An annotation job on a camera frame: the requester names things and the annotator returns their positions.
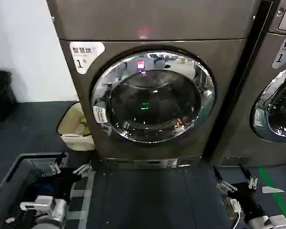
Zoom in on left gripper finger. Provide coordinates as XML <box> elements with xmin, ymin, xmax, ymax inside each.
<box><xmin>47</xmin><ymin>152</ymin><xmax>68</xmax><ymax>175</ymax></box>
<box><xmin>72</xmin><ymin>160</ymin><xmax>94</xmax><ymax>179</ymax></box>

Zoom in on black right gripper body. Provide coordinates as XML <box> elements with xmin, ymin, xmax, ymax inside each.
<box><xmin>230</xmin><ymin>181</ymin><xmax>266</xmax><ymax>223</ymax></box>

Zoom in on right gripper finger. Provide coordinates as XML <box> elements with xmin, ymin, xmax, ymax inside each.
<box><xmin>213</xmin><ymin>166</ymin><xmax>238</xmax><ymax>192</ymax></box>
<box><xmin>239</xmin><ymin>165</ymin><xmax>259</xmax><ymax>190</ymax></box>

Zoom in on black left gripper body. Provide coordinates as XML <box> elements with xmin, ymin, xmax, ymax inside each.
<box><xmin>43</xmin><ymin>167</ymin><xmax>81</xmax><ymax>200</ymax></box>

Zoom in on white pointed floor marker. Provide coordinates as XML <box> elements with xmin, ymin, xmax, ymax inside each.
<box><xmin>261</xmin><ymin>186</ymin><xmax>286</xmax><ymax>194</ymax></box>

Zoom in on dark clothes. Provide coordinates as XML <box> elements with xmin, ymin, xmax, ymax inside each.
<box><xmin>7</xmin><ymin>168</ymin><xmax>62</xmax><ymax>208</ymax></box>

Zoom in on white waste basket with liner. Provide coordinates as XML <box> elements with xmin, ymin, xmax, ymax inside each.
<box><xmin>56</xmin><ymin>101</ymin><xmax>96</xmax><ymax>152</ymax></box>

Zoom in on grey plastic laundry basket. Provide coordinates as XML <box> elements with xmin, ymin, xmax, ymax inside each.
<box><xmin>0</xmin><ymin>151</ymin><xmax>96</xmax><ymax>229</ymax></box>

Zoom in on grey dryer with control panel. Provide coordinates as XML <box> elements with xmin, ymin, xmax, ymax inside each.
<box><xmin>211</xmin><ymin>0</ymin><xmax>286</xmax><ymax>168</ymax></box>

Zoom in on small white door sticker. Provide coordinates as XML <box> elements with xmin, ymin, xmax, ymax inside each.
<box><xmin>94</xmin><ymin>105</ymin><xmax>107</xmax><ymax>124</ymax></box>

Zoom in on black bin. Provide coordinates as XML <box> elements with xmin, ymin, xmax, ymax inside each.
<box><xmin>0</xmin><ymin>68</ymin><xmax>18</xmax><ymax>122</ymax></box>

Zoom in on white number label sticker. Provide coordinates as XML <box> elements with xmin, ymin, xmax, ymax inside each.
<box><xmin>69</xmin><ymin>41</ymin><xmax>105</xmax><ymax>75</ymax></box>
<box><xmin>271</xmin><ymin>35</ymin><xmax>286</xmax><ymax>70</ymax></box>

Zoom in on grey dryer with round door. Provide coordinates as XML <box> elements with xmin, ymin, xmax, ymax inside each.
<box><xmin>45</xmin><ymin>0</ymin><xmax>274</xmax><ymax>170</ymax></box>

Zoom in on white cable with plug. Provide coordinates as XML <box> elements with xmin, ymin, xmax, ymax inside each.
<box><xmin>223</xmin><ymin>197</ymin><xmax>244</xmax><ymax>229</ymax></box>

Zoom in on round glass dryer door chrome ring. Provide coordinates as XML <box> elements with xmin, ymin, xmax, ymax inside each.
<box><xmin>90</xmin><ymin>49</ymin><xmax>216</xmax><ymax>144</ymax></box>
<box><xmin>249</xmin><ymin>63</ymin><xmax>286</xmax><ymax>146</ymax></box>

